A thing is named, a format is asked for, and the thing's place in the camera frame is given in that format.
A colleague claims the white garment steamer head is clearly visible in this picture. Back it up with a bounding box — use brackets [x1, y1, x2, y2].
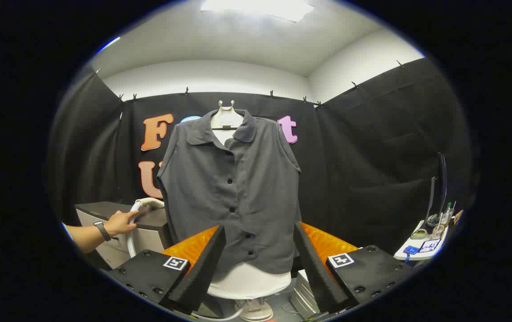
[131, 197, 166, 224]

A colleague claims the grey button-up shirt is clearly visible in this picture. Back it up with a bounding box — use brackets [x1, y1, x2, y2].
[157, 109, 302, 280]

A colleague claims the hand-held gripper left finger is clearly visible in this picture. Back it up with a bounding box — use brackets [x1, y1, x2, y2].
[106, 225, 226, 316]

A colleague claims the grey-topped white drawer cabinet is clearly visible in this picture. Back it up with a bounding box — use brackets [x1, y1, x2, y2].
[74, 201, 174, 269]

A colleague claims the black backdrop cloth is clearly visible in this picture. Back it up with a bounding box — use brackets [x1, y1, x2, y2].
[48, 57, 478, 269]

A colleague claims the printed white card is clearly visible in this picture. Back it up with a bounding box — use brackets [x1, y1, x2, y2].
[418, 239, 441, 254]

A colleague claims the white side table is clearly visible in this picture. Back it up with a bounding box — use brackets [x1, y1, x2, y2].
[394, 219, 451, 261]

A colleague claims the ceiling light panel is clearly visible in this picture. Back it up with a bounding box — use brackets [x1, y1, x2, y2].
[99, 37, 121, 52]
[200, 0, 315, 23]

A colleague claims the black monitor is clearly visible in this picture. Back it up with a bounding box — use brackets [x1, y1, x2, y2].
[424, 153, 448, 231]

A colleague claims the black wristwatch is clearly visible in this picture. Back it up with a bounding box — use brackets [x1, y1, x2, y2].
[94, 221, 112, 242]

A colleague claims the white steamer stand base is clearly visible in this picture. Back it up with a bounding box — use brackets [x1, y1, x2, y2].
[235, 297, 274, 322]

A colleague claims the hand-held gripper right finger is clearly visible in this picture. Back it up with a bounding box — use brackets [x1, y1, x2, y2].
[293, 221, 415, 314]

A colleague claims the row of black cloth clips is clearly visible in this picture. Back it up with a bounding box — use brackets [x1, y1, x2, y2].
[94, 60, 405, 109]

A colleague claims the white ribbed steamer hose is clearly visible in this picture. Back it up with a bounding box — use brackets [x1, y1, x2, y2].
[126, 219, 138, 258]

